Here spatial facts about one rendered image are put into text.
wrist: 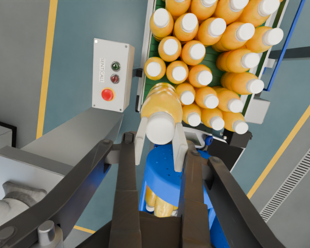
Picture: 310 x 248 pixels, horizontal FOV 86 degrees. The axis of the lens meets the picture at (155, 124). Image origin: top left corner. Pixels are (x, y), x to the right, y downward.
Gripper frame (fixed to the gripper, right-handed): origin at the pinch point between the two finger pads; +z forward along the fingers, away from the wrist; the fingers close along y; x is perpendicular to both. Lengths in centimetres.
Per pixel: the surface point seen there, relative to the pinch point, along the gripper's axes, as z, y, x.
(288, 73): 142, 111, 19
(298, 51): 50, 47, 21
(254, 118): 56, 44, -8
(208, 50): 52, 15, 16
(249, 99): 45, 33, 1
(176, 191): 19.7, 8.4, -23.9
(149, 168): 27.4, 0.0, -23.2
